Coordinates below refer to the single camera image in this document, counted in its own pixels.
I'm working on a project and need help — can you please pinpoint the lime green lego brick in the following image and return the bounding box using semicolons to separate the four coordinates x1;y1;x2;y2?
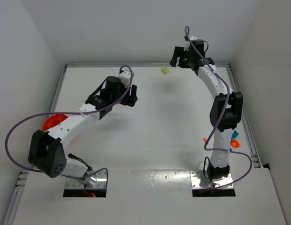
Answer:
161;67;169;75

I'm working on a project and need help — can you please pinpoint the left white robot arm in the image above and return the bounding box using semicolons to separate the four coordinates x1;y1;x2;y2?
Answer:
28;71;138;178

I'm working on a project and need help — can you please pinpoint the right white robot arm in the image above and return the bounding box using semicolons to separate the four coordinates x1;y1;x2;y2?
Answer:
169;40;243;181

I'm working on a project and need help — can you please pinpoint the orange divided container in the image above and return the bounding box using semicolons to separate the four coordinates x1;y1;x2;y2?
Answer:
42;114;68;132

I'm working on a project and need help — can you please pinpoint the teal lego brick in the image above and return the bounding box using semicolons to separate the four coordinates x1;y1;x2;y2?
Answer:
231;130;239;140

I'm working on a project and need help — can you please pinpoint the orange cone lego piece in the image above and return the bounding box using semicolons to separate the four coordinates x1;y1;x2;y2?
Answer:
230;139;241;149

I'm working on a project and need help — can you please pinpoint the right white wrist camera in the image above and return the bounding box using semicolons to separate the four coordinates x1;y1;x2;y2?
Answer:
184;36;198;51

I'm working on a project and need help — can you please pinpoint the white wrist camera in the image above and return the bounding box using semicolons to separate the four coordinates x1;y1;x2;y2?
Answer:
117;71;134;87
184;36;198;51

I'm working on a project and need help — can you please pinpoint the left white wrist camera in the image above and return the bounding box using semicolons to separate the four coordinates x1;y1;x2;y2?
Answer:
117;71;134;87

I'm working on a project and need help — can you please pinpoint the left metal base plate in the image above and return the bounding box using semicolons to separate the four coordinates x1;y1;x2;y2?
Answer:
65;170;107;190

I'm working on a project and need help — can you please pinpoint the metal base plate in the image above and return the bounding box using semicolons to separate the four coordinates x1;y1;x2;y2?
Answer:
65;170;107;190
190;170;234;190

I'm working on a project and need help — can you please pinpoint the black base cable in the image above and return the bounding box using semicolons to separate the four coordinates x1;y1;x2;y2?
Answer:
203;156;211;179

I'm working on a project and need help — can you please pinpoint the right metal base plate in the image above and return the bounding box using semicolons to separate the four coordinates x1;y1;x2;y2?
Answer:
190;170;234;190

